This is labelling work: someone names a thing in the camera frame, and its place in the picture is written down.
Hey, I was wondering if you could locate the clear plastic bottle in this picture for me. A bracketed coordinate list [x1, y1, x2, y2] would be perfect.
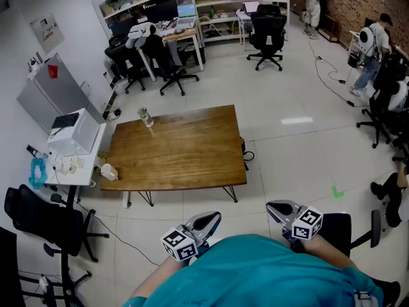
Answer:
[137, 107, 155, 128]

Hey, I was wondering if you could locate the grey fridge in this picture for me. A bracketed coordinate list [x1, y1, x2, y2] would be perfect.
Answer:
[16, 53, 106, 130]

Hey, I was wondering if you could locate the white side desk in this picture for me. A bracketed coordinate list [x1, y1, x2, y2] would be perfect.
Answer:
[44, 122, 107, 209]

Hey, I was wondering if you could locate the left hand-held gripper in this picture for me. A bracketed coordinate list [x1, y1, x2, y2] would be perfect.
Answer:
[160, 211, 222, 262]

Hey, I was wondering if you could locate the power strip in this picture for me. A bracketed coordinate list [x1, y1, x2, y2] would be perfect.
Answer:
[102, 90, 121, 121]

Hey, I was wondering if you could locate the black office chair white backpack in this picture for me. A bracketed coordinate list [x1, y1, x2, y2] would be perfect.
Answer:
[357, 54, 409, 149]

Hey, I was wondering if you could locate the wooden desk with white legs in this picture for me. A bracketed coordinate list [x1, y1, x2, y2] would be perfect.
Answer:
[137, 27, 205, 82]

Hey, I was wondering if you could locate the black office chair grey back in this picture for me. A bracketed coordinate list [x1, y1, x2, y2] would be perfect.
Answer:
[145, 33, 200, 97]

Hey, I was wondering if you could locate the black mesh office chair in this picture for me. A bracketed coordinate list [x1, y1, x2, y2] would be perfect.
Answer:
[4, 184, 110, 264]

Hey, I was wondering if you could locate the person's teal shirt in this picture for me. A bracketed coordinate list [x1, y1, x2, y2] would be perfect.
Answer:
[123, 233, 384, 307]

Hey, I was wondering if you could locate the white jacket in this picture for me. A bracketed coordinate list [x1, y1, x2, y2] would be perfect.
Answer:
[125, 22, 157, 49]

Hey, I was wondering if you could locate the person's left forearm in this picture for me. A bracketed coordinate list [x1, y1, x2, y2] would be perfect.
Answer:
[129, 255, 192, 300]

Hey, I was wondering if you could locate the wooden table with metal legs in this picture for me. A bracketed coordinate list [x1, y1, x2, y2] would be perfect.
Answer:
[100, 104, 247, 208]

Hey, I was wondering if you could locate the person's right forearm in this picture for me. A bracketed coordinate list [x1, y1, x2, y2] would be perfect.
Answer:
[302, 233, 359, 271]

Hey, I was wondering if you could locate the translucent white storage box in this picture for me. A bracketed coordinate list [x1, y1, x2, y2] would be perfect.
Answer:
[47, 108, 100, 157]

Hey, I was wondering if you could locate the black high-back office chair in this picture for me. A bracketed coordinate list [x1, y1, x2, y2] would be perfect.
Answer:
[246, 4, 288, 72]

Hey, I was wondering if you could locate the silver laptop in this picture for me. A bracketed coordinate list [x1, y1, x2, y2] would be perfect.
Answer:
[176, 3, 197, 29]

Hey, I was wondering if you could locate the white wall panel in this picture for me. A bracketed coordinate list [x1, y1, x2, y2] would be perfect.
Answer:
[29, 11, 65, 54]

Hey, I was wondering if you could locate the white cup container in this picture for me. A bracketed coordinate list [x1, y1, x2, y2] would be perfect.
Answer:
[100, 163, 119, 182]

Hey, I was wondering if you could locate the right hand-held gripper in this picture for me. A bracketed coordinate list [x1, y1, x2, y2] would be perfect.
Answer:
[266, 199, 323, 244]

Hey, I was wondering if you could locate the black monitor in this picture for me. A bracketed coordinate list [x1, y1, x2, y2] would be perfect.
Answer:
[143, 0, 179, 24]

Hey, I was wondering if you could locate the white shelving unit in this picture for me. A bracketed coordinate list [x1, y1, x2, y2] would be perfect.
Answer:
[92, 0, 291, 49]

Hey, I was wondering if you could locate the black floor cable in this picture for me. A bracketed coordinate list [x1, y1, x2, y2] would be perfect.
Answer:
[308, 35, 371, 108]

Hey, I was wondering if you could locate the small white table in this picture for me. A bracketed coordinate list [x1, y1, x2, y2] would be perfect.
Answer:
[236, 10, 256, 51]

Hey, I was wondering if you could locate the teal cloth bag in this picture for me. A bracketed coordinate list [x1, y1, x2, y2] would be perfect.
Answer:
[28, 157, 49, 190]

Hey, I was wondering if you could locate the black armrest office chair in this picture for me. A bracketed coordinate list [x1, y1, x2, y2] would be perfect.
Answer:
[318, 209, 383, 258]

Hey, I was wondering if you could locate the black keyboard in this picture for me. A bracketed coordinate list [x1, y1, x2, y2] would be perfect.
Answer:
[50, 112, 80, 130]

